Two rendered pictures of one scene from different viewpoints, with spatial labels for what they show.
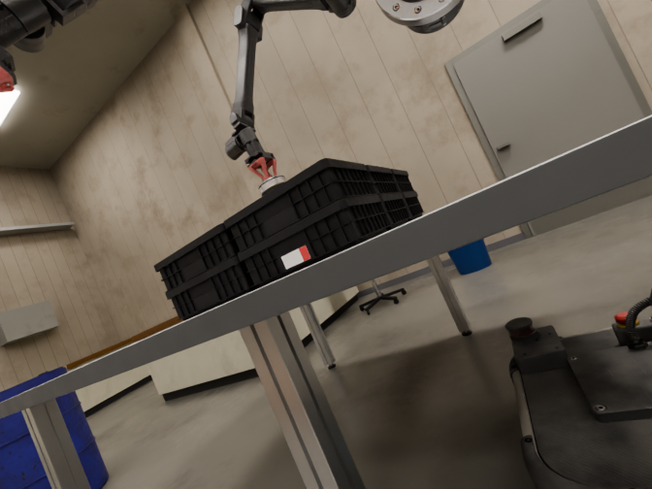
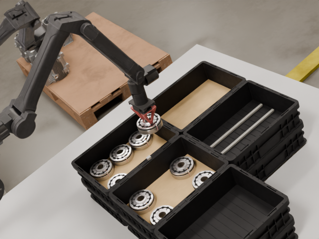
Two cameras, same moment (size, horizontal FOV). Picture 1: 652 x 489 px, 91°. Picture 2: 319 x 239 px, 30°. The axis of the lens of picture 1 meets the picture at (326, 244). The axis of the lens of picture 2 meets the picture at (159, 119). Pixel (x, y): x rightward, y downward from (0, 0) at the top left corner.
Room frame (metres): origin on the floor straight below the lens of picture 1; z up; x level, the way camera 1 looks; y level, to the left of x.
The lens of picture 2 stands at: (2.32, -1.44, 2.50)
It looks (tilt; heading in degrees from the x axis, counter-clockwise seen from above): 38 degrees down; 127
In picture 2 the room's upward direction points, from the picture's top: 23 degrees counter-clockwise
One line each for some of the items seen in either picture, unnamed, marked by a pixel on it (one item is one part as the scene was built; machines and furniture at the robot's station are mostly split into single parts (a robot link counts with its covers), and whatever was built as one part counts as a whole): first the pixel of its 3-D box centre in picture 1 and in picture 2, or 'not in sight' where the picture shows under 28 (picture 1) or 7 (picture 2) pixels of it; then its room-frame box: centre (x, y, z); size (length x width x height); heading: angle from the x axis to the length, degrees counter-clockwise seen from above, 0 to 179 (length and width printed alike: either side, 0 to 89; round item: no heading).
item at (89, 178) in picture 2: (297, 195); (125, 150); (1.00, 0.02, 0.92); 0.40 x 0.30 x 0.02; 61
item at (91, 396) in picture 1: (106, 373); not in sight; (5.84, 4.63, 0.40); 2.14 x 1.80 x 0.80; 63
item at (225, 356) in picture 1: (262, 314); not in sight; (3.89, 1.05, 0.39); 2.05 x 1.72 x 0.77; 153
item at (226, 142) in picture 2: not in sight; (243, 128); (1.46, 0.23, 0.87); 0.40 x 0.30 x 0.11; 61
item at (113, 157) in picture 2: not in sight; (120, 152); (0.94, 0.06, 0.86); 0.10 x 0.10 x 0.01
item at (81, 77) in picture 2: not in sight; (85, 54); (-0.44, 1.70, 0.18); 1.26 x 0.88 x 0.37; 150
